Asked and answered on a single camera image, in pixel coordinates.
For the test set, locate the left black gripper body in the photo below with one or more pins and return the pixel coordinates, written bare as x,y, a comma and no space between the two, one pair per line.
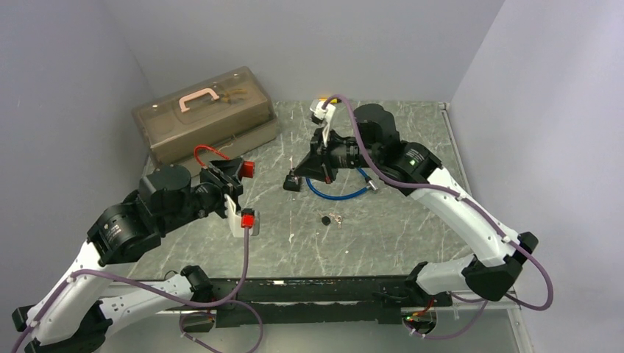
213,187

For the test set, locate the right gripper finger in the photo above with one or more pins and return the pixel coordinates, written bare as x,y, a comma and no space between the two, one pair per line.
313,156
319,172

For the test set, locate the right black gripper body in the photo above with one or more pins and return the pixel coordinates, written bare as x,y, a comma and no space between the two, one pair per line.
338,152

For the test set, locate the red cable lock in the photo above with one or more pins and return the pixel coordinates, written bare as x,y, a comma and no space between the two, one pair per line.
229,158

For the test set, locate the silver key bunch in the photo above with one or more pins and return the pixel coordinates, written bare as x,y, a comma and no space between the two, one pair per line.
337,218

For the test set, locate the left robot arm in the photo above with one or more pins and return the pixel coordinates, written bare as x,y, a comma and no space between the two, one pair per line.
76,317

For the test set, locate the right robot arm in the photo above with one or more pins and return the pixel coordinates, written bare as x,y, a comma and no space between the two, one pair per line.
498,252

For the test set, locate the black padlock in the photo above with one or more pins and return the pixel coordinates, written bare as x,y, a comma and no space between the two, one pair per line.
292,182

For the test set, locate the brown translucent tool box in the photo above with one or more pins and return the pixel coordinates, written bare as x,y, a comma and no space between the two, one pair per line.
230,112

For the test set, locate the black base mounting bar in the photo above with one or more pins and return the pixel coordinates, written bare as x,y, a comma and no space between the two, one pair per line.
386,288

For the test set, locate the blue cable lock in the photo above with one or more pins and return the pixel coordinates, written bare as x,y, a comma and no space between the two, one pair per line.
368,186

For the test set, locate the aluminium frame rail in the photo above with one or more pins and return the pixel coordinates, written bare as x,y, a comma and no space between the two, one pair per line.
234,315

